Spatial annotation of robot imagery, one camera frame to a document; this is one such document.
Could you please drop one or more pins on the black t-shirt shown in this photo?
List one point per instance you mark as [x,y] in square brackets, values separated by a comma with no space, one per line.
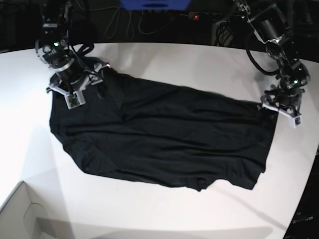
[152,132]

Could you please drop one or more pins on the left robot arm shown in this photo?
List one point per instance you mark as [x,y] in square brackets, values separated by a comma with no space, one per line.
[270,27]

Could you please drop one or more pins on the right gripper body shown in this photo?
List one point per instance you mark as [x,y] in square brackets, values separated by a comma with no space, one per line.
[81,84]

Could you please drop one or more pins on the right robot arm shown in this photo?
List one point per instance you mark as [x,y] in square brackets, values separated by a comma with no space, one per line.
[73,70]

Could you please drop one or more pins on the blue box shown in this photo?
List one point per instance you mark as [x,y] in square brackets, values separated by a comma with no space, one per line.
[155,4]

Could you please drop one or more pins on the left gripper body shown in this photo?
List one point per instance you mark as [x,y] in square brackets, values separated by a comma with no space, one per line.
[286,102]

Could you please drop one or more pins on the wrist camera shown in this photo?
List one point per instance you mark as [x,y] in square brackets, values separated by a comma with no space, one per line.
[296,121]
[74,99]

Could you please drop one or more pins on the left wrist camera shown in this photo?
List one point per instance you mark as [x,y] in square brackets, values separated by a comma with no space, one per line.
[296,121]

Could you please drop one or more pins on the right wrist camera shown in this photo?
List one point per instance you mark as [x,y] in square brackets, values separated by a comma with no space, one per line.
[74,99]

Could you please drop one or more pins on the white cardboard box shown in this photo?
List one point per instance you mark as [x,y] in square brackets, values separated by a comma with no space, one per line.
[20,218]

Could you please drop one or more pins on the black power strip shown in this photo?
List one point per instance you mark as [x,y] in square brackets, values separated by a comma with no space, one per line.
[210,16]

